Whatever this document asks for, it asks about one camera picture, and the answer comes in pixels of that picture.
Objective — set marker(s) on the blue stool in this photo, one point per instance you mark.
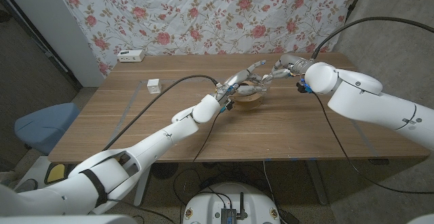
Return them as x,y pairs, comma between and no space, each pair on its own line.
44,125

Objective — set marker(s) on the white table leg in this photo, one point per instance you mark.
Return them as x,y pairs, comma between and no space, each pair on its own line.
142,186

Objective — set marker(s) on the white robot torso base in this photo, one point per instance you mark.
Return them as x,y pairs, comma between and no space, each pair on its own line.
210,203

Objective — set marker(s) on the black antenna box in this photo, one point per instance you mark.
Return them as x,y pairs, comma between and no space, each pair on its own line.
229,215

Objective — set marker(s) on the floral backdrop cloth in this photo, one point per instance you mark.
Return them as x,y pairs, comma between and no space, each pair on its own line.
210,13

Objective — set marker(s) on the white floor mat yellow shapes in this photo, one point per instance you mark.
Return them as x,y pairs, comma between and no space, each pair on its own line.
54,173

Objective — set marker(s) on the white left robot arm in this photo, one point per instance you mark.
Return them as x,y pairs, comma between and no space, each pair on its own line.
152,149

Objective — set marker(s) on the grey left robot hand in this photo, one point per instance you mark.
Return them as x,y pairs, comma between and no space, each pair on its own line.
237,79

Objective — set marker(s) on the grey sneaker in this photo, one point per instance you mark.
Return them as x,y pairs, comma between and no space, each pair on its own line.
26,186

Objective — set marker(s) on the white wall panel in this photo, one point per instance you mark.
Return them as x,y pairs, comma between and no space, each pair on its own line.
51,23

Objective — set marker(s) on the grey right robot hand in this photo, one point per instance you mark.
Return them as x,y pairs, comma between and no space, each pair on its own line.
290,66

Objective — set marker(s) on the grey tape outline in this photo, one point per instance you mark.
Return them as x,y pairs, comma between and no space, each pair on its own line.
124,115

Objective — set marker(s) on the grey table leg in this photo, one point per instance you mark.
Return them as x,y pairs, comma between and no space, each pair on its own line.
317,183

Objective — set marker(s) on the small white cube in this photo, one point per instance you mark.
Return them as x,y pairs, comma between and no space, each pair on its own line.
154,86

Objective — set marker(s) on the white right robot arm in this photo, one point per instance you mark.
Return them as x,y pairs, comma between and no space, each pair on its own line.
369,98

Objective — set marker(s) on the cardboard filament reel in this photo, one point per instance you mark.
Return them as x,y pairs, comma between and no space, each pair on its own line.
247,103

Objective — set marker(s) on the white power strip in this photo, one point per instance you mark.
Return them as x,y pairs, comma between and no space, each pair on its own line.
130,56

